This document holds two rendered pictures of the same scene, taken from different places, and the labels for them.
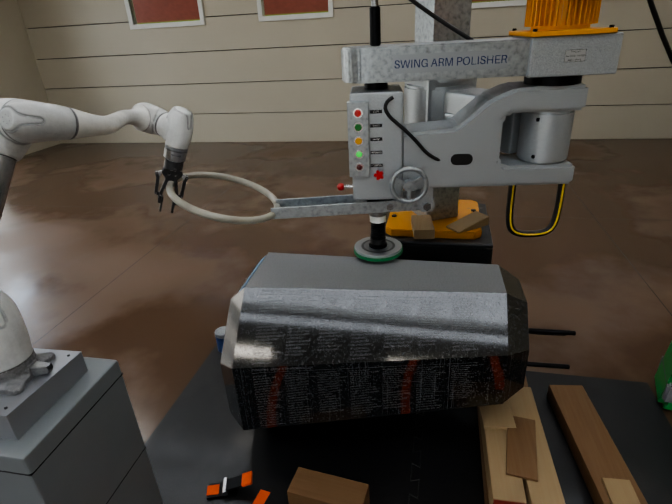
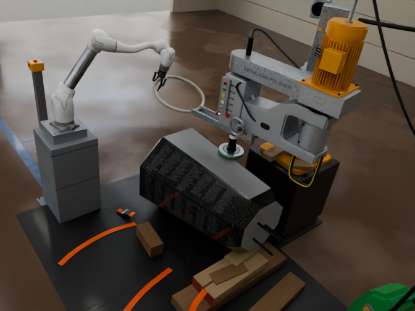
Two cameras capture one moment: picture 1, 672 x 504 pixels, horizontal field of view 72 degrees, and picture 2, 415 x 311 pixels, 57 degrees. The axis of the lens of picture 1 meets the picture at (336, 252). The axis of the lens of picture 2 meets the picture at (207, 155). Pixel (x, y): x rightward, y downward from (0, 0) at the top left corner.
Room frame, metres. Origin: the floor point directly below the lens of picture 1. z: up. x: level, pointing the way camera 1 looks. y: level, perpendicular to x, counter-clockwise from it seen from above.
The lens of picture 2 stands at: (-0.53, -1.56, 2.57)
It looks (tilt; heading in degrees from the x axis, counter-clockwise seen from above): 33 degrees down; 33
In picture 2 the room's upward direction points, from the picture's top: 8 degrees clockwise
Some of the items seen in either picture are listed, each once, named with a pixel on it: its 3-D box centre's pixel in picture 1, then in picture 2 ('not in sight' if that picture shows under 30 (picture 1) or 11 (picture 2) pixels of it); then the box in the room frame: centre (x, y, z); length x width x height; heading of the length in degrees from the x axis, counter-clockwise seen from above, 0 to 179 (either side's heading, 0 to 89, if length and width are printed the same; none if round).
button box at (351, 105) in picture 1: (358, 140); (224, 95); (1.79, -0.11, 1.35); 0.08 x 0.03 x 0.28; 85
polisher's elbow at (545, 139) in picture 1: (544, 133); (314, 133); (1.83, -0.85, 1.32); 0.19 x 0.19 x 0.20
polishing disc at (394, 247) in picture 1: (378, 246); (231, 149); (1.89, -0.19, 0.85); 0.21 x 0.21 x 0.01
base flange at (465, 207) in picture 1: (433, 216); (295, 152); (2.42, -0.56, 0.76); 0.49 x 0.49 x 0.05; 76
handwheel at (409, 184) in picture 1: (408, 182); (239, 125); (1.76, -0.30, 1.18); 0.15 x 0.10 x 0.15; 85
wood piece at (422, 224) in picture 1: (422, 226); (273, 153); (2.18, -0.45, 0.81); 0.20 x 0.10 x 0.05; 174
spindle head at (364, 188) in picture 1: (396, 145); (247, 105); (1.89, -0.27, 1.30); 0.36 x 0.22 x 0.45; 85
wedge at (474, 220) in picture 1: (467, 221); (299, 163); (2.21, -0.69, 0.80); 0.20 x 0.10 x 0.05; 117
